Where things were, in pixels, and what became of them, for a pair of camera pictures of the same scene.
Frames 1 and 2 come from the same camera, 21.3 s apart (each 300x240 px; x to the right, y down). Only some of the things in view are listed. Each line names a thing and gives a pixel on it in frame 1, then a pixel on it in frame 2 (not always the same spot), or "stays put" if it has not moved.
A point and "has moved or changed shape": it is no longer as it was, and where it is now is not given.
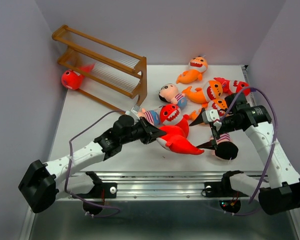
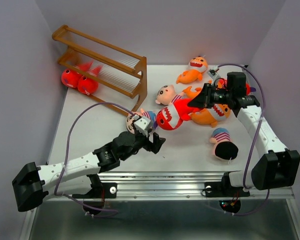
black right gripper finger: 212,144 → 203,99
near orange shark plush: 218,104 stays put
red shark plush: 176,139 → 87,85
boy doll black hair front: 226,149 stays put
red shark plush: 170,114 has moved or changed shape
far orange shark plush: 197,66 stays put
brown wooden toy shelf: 112,75 stays put
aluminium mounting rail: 160,186 stays put
